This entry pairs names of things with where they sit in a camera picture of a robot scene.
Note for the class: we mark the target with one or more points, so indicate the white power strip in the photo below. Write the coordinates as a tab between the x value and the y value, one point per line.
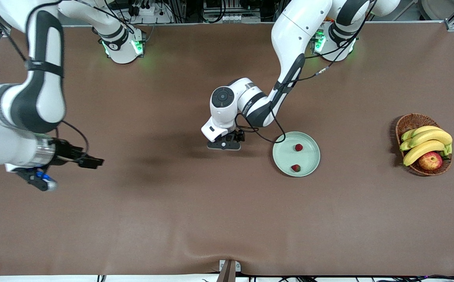
150	11

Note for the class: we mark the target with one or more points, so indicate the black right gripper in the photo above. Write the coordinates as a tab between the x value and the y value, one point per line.
65	152

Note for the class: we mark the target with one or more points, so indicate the dark mounting bar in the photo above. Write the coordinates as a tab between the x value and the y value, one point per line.
227	274

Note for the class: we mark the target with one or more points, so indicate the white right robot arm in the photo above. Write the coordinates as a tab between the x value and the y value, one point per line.
0	137

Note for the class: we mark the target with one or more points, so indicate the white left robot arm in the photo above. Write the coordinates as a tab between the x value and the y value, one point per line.
289	31

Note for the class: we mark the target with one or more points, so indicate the mint green round plate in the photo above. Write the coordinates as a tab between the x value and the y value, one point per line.
309	156

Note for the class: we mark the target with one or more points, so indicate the brown wicker basket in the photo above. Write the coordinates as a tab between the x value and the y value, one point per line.
411	122

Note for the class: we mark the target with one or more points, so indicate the grey metal bracket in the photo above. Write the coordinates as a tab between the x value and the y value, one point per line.
238	266

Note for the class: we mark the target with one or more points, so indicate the black background equipment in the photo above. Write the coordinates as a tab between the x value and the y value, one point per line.
231	4

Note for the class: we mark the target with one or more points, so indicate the red yellow apple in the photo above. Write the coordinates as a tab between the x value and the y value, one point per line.
430	161

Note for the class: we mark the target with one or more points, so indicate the small greenish yellow banana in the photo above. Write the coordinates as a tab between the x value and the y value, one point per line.
422	129

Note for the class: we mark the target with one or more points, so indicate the red strawberry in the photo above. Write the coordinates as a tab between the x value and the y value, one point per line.
298	147
296	168

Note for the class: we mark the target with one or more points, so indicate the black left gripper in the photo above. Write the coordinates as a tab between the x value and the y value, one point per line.
238	136

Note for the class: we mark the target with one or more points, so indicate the grey rounded background housing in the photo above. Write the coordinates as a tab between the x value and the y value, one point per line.
436	8

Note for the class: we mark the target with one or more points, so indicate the brown table cover mat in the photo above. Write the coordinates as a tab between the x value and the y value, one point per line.
211	215

